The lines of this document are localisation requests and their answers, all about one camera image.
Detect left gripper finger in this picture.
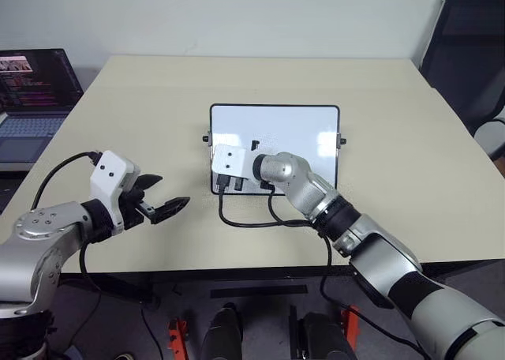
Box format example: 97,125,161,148
133,174,164,194
151,196,192,224

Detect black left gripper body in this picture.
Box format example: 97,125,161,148
117,180,155,231

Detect black framed whiteboard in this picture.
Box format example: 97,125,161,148
200,103,349,197

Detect black table crossbar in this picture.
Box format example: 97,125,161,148
210,283,309,298

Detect orange black clamp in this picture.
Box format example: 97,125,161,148
166,315,187,354
339,305,361,338

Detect dark rounded shape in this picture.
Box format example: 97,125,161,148
200,302,245,360
300,311,357,360

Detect open laptop computer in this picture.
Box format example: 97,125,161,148
0,48,85,173

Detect black mesh office chair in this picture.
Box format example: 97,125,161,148
417,0,505,159

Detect light grey chair armrest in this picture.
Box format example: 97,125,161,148
473,107,505,159

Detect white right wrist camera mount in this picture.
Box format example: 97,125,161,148
210,143,258,180

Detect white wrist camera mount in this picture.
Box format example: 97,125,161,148
89,150,141,226
210,143,258,180

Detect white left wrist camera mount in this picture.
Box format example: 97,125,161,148
89,150,141,226

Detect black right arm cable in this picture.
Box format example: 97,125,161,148
215,174,436,360

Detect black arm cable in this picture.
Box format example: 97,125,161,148
215,174,436,360
30,150,104,294

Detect black table leg frame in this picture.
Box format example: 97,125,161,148
58,276,159,308

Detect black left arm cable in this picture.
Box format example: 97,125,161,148
30,150,104,294

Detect black upright bracket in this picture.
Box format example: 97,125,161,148
288,305,300,354

